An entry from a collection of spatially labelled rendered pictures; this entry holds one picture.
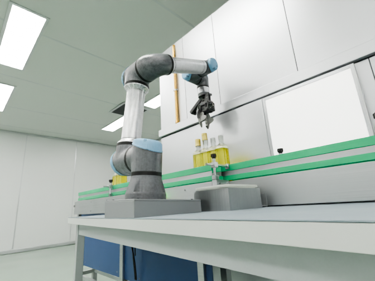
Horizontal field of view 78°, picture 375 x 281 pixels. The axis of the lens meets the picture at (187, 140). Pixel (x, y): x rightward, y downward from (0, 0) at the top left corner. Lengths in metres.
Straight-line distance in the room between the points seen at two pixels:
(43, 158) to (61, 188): 0.88
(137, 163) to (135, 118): 0.26
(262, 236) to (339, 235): 0.11
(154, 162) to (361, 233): 0.67
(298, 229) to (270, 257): 0.11
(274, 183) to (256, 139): 0.35
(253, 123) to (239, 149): 0.17
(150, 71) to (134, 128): 0.26
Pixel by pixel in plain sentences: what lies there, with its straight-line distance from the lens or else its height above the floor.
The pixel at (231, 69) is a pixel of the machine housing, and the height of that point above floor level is 1.61.
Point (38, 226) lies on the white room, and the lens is 6.83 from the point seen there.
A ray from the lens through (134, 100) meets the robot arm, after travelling 1.08.
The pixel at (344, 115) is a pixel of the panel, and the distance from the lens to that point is 1.20.
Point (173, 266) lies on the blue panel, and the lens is 1.41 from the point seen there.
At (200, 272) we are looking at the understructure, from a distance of 1.25.
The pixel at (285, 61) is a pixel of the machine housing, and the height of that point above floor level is 1.49.
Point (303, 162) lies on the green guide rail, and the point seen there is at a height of 0.91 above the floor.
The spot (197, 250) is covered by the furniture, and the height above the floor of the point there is 0.68.
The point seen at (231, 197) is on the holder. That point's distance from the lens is 0.86.
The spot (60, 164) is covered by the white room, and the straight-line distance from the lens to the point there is 7.03.
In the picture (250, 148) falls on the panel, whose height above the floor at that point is 1.06.
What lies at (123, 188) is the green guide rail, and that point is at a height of 0.93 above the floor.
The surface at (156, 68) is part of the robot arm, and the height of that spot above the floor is 1.36.
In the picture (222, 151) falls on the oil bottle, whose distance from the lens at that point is 1.26.
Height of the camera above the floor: 0.78
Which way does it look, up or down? 16 degrees up
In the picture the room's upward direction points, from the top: 4 degrees counter-clockwise
